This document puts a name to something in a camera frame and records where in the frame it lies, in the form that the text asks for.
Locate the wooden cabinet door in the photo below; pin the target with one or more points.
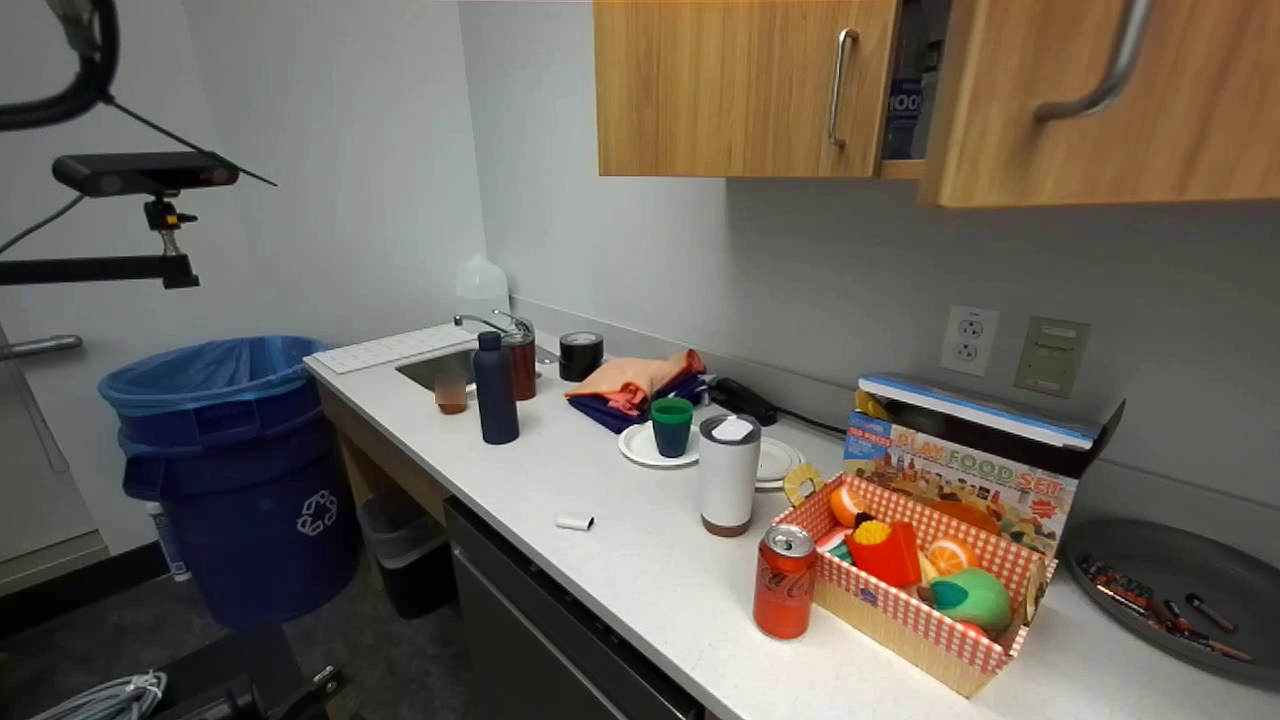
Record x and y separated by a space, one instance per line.
722 87
1174 135

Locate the peach orange cloth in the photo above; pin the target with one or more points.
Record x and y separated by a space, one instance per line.
632 369

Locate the coral red cloth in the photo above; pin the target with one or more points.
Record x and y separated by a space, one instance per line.
631 400

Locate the black mug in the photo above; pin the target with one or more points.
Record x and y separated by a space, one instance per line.
581 357

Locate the navy blue cloth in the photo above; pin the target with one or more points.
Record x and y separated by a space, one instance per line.
606 408

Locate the green and blue cup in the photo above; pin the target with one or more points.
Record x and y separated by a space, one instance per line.
668 429

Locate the white plate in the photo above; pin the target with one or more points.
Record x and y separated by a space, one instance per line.
781 463
639 444

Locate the dark red bottle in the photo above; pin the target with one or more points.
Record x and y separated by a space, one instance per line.
525 362

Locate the white tumbler brown base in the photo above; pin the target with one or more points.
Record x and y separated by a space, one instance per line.
728 482

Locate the metal faucet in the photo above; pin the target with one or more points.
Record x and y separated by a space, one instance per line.
487 322

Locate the translucent white jug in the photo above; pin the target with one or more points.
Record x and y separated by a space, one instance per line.
483 290

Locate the small brown round object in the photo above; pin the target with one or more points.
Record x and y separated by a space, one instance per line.
453 400

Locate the steel sink basin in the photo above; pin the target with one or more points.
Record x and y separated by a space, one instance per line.
439 369

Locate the orange toy fruit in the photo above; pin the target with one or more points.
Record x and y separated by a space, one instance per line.
848 506

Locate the red soda can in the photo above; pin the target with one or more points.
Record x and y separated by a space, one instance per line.
786 585

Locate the wooden sink base cabinet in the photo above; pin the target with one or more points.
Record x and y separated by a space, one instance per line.
386 463

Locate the dark dishwasher front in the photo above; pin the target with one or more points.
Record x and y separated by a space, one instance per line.
535 642

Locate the small black trash bin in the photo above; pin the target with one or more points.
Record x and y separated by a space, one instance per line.
409 561

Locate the red toy with yellow top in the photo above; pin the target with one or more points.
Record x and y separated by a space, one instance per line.
884 552

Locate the blue toy food box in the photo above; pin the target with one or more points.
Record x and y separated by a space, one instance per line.
985 443

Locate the bottle with dark blue label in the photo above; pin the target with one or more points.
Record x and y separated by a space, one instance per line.
909 116

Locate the orange slice toy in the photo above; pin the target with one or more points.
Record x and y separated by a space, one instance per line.
951 558

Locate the red checkered cardboard tray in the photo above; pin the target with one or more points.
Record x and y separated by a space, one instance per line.
920 627

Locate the green toy fruit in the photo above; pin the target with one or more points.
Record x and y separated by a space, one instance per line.
973 603

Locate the blue recycling bin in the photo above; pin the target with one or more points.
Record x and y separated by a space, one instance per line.
240 493

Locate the dark grey round tray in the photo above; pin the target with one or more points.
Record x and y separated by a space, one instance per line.
1133 544

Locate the pens in grey tray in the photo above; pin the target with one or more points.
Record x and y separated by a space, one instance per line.
1160 611

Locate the wooden wall cabinet body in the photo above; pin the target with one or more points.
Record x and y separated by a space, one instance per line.
904 168

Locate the white wall outlet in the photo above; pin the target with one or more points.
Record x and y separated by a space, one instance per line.
968 341

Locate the beige wall switch plate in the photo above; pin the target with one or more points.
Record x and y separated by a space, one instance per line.
1055 357

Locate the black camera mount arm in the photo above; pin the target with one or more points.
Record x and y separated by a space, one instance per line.
123 269

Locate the black stereo camera bar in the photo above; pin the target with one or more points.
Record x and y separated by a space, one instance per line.
144 174

